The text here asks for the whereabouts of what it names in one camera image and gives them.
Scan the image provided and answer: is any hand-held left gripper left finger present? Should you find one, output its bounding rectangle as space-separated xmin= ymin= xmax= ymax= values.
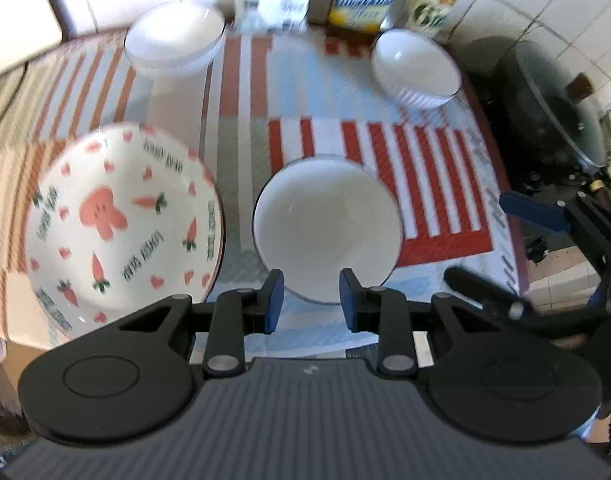
xmin=118 ymin=269 xmax=286 ymax=379

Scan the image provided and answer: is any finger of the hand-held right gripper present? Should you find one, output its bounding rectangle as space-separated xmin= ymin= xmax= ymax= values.
xmin=444 ymin=266 xmax=533 ymax=322
xmin=499 ymin=191 xmax=611 ymax=261

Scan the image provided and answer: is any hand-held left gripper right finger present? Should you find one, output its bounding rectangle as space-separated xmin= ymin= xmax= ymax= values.
xmin=338 ymin=269 xmax=506 ymax=377

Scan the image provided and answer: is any small white bowl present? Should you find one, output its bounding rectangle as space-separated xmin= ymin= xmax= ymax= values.
xmin=370 ymin=29 xmax=463 ymax=110
xmin=252 ymin=156 xmax=403 ymax=306

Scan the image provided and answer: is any rabbit and carrot print plate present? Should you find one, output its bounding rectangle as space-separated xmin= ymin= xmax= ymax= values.
xmin=24 ymin=121 xmax=227 ymax=348

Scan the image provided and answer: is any large white ribbed bowl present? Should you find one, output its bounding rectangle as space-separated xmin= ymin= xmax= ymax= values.
xmin=124 ymin=0 xmax=227 ymax=73

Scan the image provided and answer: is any glass wok lid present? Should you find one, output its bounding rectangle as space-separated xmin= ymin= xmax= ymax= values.
xmin=515 ymin=42 xmax=611 ymax=171

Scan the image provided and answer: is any black pot with glass lid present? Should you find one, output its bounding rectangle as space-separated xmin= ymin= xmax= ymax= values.
xmin=458 ymin=36 xmax=611 ymax=181

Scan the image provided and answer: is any striped patchwork table mat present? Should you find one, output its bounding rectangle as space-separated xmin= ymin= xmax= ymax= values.
xmin=0 ymin=22 xmax=531 ymax=356

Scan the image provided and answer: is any clear vinegar bottle yellow cap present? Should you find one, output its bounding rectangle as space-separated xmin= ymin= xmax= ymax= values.
xmin=383 ymin=0 xmax=469 ymax=41

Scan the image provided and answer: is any white cutting board black rim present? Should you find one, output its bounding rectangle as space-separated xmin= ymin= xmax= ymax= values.
xmin=0 ymin=0 xmax=86 ymax=83

